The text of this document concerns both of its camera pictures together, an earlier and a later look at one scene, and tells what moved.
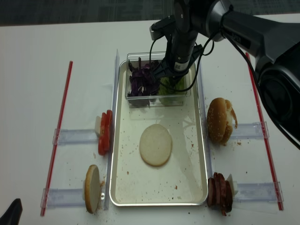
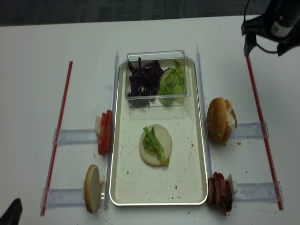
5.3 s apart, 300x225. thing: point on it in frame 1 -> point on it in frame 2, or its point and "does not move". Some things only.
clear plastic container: (143, 89) does not move
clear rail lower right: (258, 192) does not move
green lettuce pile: (169, 94) does not move
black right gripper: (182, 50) -> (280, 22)
